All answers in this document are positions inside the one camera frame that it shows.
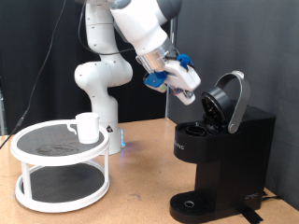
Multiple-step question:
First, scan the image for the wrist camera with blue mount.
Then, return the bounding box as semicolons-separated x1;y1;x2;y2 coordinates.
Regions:
142;70;169;94

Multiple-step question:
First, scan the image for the black Keurig coffee machine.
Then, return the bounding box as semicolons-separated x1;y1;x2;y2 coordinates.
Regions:
169;70;277;224

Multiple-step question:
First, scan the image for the white ceramic mug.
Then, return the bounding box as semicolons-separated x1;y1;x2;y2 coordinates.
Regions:
65;111;101;146

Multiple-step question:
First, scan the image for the blue cable clip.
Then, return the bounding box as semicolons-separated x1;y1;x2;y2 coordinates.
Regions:
176;53;196;70

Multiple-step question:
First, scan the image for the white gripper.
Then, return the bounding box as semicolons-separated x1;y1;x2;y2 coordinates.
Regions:
163;60;202;98

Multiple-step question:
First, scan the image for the black power cord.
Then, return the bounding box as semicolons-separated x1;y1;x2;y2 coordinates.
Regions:
261;189;283;202

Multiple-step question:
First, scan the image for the black tape strip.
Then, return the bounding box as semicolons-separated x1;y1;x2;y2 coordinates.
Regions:
238;209;264;224

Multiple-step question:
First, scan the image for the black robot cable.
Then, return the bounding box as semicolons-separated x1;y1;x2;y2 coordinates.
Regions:
0;0;188;149

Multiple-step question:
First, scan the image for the white two-tier turntable stand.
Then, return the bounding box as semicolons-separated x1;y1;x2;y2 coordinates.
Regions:
9;119;111;215

